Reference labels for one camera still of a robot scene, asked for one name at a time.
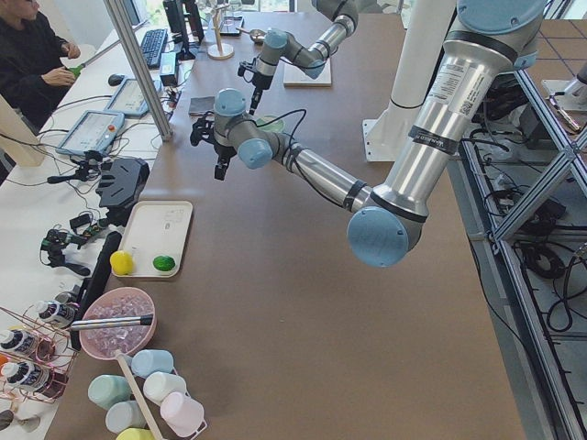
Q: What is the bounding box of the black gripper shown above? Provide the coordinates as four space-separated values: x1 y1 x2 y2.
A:
238 57 273 115
190 114 229 181

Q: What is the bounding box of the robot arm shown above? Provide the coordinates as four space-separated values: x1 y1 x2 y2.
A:
190 1 545 267
238 0 359 115

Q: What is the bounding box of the light green bowl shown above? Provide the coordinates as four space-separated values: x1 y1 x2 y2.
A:
255 115 285 133

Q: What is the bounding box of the pink bowl of ice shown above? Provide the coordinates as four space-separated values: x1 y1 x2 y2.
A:
79 287 157 360

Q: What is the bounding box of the steel scoop in bowl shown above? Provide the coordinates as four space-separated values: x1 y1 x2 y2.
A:
70 314 155 331

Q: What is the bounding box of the bamboo cutting board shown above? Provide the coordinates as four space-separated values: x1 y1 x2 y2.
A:
282 60 332 87

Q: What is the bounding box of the grey folded cloth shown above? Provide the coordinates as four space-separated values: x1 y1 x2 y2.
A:
188 96 216 116

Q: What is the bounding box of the wooden mug tree stand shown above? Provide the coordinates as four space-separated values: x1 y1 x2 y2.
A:
207 5 234 61

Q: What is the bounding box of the steel scoop on table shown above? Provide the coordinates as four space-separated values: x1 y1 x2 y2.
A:
238 27 266 44

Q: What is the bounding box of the black framed tray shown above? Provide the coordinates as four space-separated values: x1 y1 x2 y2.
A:
220 16 244 37

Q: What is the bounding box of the cream serving tray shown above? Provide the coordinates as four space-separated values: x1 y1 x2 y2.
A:
112 201 193 279

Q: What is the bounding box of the computer monitor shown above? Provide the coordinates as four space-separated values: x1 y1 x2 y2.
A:
162 0 205 61

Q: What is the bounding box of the green lime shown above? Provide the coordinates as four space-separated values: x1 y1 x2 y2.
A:
152 255 176 272

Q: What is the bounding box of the black keyboard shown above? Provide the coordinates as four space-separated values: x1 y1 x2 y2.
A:
139 28 168 70

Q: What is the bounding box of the teach pendant tablet far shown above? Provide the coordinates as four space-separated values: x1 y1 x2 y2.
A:
105 78 149 119

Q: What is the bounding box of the teach pendant tablet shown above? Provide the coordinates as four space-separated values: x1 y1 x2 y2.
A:
56 110 126 157
105 78 149 119

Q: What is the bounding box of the teach pendant tablet near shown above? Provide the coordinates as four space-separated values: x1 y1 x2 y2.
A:
56 110 126 157

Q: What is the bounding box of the yellow lemon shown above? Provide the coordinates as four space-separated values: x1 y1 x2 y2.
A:
109 250 134 276

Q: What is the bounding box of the computer mouse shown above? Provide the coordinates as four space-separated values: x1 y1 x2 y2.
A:
107 74 125 87

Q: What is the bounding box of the blue pastel cup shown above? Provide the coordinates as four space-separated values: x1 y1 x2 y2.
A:
131 349 174 379

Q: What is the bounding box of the person in black jacket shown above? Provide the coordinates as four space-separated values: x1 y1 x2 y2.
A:
1 0 81 130

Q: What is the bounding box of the white pastel cup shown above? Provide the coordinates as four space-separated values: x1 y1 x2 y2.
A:
143 371 187 406

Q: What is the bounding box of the pink pastel cup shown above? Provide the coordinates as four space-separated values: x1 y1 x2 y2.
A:
160 391 206 438

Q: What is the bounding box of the green pastel cup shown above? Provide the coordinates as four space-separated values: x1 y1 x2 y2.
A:
87 375 132 410

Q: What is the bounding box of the pale blue cup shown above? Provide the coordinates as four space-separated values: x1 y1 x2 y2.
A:
105 401 147 434

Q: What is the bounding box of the yellow pastel cup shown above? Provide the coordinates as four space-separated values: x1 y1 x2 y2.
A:
116 427 155 440

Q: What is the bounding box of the aluminium frame post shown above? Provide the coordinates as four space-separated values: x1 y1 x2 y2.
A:
104 0 172 142

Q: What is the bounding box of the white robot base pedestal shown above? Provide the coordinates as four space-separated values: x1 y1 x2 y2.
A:
363 0 456 162

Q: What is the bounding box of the copper wire bottle rack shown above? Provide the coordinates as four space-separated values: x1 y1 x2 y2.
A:
1 307 78 403

